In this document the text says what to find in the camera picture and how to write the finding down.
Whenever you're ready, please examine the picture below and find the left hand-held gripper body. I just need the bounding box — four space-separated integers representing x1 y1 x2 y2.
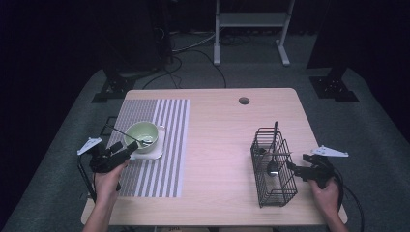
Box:
76 137 131 174

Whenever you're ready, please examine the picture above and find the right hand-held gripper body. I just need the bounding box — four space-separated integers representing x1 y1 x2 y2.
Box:
302 145 349 189

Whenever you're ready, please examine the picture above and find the black-handled spoon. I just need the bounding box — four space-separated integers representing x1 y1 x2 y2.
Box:
105 124 155 145
266 121 280 178

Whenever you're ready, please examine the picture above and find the black wire basket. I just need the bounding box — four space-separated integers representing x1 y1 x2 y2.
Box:
249 126 299 209

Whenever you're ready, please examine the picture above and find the green bowl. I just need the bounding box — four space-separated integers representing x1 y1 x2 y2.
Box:
123 121 160 155

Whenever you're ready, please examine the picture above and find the person's left hand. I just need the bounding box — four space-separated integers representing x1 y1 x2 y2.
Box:
94 159 130 202

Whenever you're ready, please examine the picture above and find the person's right hand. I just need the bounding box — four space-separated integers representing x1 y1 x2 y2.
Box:
308 180 341 215

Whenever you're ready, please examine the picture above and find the white square plate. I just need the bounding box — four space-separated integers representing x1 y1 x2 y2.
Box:
129 125 166 161

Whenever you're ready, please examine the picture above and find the grey striped placemat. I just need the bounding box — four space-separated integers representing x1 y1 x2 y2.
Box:
93 99 191 198

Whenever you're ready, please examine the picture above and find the black stand base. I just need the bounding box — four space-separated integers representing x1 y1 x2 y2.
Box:
308 66 360 103
91 67 137 104

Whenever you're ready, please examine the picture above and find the white metal stand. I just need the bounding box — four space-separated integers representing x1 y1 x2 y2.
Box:
213 0 296 68

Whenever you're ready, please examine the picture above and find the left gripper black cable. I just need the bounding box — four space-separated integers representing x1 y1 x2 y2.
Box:
76 155 99 203

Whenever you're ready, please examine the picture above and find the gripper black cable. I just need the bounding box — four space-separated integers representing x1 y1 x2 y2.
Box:
76 155 99 203
333 169 366 232

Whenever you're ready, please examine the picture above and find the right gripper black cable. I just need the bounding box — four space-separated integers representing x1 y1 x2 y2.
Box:
333 169 366 232

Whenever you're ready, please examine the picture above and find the black floor cable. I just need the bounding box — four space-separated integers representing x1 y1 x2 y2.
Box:
141 48 227 90

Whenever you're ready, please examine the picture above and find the grey floor cable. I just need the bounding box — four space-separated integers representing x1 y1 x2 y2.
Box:
171 32 217 54

